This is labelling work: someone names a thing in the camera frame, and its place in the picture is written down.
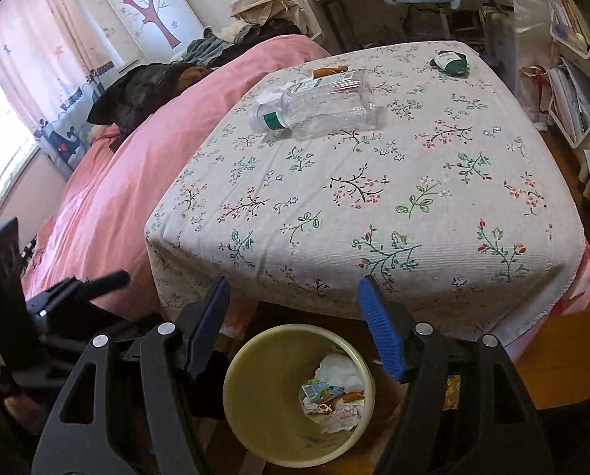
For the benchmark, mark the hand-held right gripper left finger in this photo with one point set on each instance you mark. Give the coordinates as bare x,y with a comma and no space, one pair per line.
208,324

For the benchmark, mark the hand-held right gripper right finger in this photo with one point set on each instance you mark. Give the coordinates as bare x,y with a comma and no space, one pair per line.
381,329

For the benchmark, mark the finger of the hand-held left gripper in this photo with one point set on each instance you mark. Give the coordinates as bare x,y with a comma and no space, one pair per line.
107,283

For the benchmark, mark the white tissue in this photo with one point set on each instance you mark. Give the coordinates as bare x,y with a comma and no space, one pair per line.
339,368

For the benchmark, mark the small orange wrapper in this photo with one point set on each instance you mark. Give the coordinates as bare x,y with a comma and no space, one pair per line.
353,395

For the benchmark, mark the blue green snack bag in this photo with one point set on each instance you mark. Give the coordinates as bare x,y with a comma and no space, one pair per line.
319,388

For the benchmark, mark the pale yellow trash bin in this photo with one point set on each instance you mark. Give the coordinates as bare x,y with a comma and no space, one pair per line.
255,405

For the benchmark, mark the red white snack bag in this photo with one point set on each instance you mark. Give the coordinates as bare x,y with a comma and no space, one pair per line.
324,408

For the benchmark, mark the clear plastic bottle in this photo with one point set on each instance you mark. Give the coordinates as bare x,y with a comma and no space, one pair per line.
324,109

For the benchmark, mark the long orange wrapper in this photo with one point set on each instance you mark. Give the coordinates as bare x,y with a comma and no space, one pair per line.
324,72

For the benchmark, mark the dark green packet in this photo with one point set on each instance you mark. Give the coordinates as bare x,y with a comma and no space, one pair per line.
448,62

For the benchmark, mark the pink blanket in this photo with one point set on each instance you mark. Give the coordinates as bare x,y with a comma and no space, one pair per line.
126,183

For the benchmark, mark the floral tablecloth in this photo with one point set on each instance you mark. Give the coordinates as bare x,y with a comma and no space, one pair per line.
374,158

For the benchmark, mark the black puffer jacket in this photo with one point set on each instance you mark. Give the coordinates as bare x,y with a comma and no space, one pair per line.
141,94

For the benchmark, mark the brown plush cloth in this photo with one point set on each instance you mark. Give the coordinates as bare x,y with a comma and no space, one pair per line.
196,74

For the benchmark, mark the blue denim clothing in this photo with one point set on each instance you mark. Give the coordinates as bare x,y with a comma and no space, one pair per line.
201,49

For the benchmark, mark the whale print curtain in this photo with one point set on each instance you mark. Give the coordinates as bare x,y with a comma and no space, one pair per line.
52,34

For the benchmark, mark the black clothing pile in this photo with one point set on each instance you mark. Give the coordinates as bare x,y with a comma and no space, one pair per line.
270,29

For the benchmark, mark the beige cloth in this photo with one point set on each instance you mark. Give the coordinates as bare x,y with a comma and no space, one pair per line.
260,5

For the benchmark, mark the clear plastic bag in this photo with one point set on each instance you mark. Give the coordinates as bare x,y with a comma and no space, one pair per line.
527,20

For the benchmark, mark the white book rack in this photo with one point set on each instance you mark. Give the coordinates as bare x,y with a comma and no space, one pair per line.
572,44

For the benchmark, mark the tree wall sticker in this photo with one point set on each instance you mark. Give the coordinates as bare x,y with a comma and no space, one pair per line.
151,10

